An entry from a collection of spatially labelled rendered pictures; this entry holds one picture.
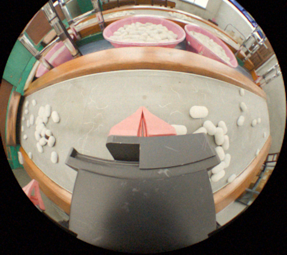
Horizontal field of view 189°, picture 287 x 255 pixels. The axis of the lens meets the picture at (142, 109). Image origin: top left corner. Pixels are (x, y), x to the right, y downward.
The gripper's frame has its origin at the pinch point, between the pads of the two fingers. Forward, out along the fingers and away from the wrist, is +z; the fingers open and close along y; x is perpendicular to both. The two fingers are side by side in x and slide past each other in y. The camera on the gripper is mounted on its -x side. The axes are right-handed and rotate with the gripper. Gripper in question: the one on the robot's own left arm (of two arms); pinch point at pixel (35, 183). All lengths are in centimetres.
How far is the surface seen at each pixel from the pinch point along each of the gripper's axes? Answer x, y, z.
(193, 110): -7.9, -33.6, 18.4
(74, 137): -3.3, -11.7, 15.6
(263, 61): -137, -458, 136
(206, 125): -5.9, -36.4, 16.5
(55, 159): -0.1, -5.2, 9.9
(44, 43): -44, 43, 50
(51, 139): -3.3, -4.5, 13.4
